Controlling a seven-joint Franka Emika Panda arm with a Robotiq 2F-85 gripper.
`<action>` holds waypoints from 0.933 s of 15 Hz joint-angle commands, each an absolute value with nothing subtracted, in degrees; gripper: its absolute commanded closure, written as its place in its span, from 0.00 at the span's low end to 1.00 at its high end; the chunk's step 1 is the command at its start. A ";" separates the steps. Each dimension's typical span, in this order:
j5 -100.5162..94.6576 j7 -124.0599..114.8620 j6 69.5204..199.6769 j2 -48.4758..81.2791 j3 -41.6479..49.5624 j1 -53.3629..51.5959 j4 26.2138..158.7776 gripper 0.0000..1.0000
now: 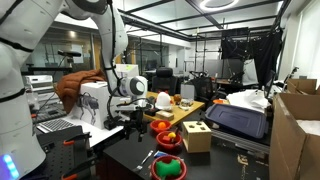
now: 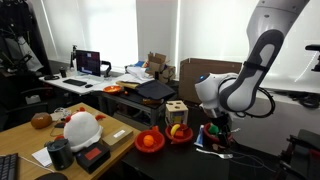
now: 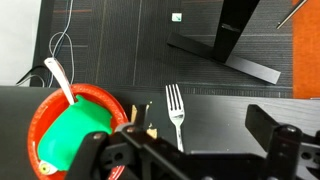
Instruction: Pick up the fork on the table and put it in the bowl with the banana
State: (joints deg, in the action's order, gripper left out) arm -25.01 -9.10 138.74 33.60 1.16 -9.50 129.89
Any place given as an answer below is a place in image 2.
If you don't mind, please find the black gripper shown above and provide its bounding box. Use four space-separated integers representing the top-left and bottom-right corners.
213 111 235 149

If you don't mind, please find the red plastic bowl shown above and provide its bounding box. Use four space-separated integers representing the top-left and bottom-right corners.
164 123 194 145
134 126 166 154
203 122 235 145

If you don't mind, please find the yellow toy banana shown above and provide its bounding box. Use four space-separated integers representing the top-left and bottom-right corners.
170 123 181 138

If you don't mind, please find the orange shallow bowl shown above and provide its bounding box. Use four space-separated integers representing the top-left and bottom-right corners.
103 85 124 95

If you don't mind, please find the blue and white tube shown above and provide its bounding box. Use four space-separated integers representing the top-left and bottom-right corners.
193 124 205 148

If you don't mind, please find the wooden shape sorter box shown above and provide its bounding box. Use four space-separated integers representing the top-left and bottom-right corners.
165 100 189 126

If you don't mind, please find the orange toy fruit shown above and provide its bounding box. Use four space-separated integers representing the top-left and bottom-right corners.
143 134 155 147

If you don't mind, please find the black equipment stand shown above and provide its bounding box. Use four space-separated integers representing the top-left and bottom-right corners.
275 129 320 180

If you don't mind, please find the dark blue bin lid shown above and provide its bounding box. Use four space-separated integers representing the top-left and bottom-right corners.
135 79 176 101

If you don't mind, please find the small open cardboard box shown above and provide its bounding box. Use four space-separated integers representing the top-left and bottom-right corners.
146 52 176 84

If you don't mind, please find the small tan cardboard box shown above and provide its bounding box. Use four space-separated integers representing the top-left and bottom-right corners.
100 125 134 151

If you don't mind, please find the white paper pile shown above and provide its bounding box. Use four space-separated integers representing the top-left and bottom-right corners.
125 65 154 84

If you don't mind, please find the black box with red label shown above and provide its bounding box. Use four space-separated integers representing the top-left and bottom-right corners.
75 142 112 175

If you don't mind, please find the white plush chicken toy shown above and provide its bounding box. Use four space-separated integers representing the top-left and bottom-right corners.
54 107 107 153

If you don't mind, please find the black computer monitor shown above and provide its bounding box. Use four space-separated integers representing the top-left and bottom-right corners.
75 49 102 78

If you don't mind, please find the black keyboard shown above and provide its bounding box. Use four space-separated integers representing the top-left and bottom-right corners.
62 78 88 87
0 152 19 180

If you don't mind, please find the black cylinder speaker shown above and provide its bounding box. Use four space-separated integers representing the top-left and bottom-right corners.
46 138 75 171

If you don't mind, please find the clear glass jar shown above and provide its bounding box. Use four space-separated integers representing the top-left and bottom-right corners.
51 107 73 122

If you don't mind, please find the white paper note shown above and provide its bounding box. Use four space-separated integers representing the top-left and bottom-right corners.
31 146 53 168

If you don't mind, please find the brown toy football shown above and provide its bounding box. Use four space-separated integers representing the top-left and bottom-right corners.
30 112 53 130

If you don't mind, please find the black mesh office chair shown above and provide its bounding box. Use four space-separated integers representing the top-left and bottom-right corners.
0 71 49 132

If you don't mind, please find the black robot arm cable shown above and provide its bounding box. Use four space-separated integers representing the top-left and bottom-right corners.
233 86 277 120

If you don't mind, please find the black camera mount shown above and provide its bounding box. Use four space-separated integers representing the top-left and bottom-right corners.
304 44 320 73

